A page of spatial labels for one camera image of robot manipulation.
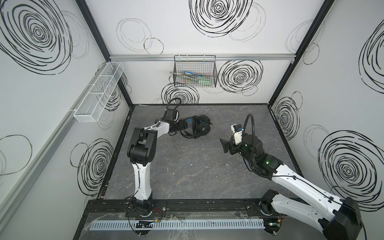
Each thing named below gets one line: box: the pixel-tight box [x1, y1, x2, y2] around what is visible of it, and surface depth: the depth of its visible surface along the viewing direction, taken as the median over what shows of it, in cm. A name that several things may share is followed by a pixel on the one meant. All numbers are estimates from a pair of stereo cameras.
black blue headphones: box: [180, 114, 213, 139], surface depth 101 cm
